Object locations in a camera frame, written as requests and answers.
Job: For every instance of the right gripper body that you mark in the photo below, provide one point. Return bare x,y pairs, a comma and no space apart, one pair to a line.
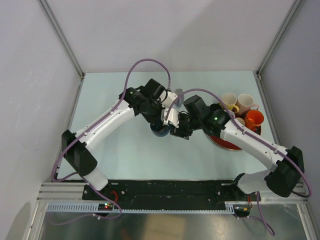
187,124

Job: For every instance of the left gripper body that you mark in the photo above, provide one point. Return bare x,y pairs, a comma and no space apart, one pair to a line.
153,112

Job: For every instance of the blue mug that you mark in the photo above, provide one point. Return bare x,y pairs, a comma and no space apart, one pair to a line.
159,130

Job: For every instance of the grey purple mug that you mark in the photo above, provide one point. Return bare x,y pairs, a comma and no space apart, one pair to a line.
180,97

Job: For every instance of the yellow mug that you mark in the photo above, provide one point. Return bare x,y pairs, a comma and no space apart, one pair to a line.
230,101

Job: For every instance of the small orange mug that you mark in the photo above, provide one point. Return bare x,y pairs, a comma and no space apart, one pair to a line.
240,120

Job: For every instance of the pink mug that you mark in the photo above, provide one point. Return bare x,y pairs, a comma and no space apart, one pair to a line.
245,102

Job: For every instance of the large orange mug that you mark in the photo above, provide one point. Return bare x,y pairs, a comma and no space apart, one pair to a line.
253,119

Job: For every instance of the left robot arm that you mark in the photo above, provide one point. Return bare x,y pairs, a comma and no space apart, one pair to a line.
77,147

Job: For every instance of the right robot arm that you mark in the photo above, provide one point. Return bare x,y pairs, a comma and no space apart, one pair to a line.
284,166

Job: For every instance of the red round tray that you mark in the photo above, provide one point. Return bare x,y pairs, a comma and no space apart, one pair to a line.
229,146

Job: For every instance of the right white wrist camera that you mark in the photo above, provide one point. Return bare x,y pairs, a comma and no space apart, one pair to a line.
170,117

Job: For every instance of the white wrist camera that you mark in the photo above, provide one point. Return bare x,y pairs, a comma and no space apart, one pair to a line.
171,98
170,117

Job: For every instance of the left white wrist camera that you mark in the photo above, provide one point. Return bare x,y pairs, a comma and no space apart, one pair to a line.
171,98

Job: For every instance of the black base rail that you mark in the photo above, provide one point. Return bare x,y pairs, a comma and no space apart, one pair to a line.
170,195

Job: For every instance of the white slotted cable duct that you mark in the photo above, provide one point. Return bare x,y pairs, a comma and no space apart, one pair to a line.
69,207

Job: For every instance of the left aluminium frame post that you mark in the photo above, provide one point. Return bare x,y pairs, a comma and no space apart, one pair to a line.
52,20

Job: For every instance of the aluminium frame post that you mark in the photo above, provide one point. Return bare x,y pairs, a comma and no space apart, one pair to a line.
52,20
285,25

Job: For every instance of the right aluminium frame post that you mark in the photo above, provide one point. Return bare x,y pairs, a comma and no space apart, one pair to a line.
285,25

